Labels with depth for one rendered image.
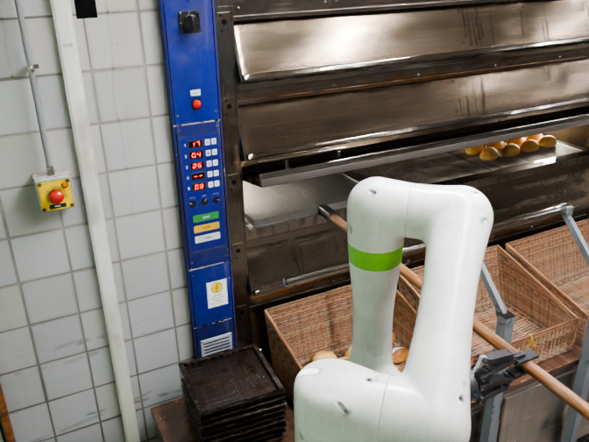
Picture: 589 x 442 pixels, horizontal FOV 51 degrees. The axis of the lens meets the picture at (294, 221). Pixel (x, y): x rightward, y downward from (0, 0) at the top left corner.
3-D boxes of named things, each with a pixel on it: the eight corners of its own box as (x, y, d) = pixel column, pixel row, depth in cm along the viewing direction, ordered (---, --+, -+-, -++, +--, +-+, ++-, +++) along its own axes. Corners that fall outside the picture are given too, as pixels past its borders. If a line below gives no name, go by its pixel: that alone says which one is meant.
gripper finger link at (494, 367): (470, 374, 142) (470, 370, 142) (507, 354, 146) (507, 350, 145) (481, 384, 139) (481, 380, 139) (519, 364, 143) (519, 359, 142)
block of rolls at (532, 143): (407, 131, 327) (407, 120, 325) (476, 118, 346) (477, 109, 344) (486, 163, 278) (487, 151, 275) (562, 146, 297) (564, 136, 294)
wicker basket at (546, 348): (391, 327, 265) (394, 271, 254) (491, 295, 288) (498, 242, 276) (467, 393, 226) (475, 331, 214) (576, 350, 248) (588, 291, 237)
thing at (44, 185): (38, 206, 181) (31, 174, 176) (73, 199, 185) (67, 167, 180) (40, 215, 175) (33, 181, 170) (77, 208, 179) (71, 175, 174)
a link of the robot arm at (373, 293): (367, 277, 123) (413, 264, 127) (339, 253, 133) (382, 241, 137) (363, 414, 139) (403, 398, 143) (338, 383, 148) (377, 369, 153)
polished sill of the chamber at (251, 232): (239, 234, 223) (239, 224, 221) (586, 157, 295) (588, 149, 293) (245, 241, 218) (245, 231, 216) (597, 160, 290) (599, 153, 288)
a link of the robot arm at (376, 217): (406, 194, 115) (415, 171, 125) (340, 187, 119) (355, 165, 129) (401, 276, 123) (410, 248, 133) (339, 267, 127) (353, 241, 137)
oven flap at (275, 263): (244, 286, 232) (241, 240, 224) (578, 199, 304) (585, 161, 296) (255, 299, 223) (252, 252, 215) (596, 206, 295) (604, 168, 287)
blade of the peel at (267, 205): (383, 199, 240) (383, 192, 239) (254, 227, 219) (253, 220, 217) (337, 170, 270) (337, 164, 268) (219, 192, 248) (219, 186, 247)
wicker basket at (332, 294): (263, 367, 241) (260, 308, 230) (381, 328, 265) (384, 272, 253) (324, 449, 202) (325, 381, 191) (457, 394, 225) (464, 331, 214)
